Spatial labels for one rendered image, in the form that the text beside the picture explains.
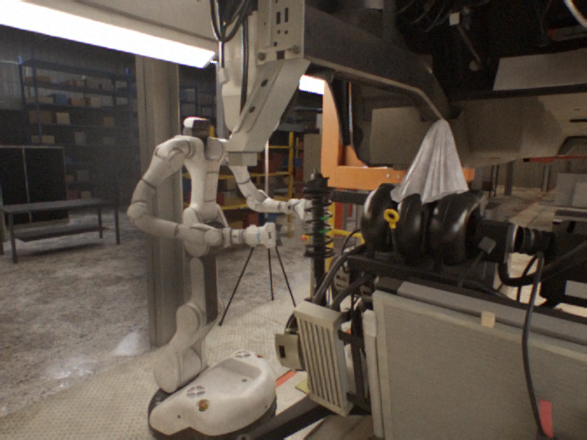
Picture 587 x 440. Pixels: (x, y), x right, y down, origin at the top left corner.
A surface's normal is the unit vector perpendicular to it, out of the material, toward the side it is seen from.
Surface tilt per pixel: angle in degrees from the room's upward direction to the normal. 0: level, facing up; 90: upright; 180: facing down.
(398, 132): 90
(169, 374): 90
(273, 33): 90
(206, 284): 88
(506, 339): 106
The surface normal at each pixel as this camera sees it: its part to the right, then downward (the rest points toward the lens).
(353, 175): -0.65, 0.12
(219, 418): 0.22, -0.42
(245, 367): -0.47, -0.14
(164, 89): 0.77, 0.12
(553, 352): -0.62, 0.39
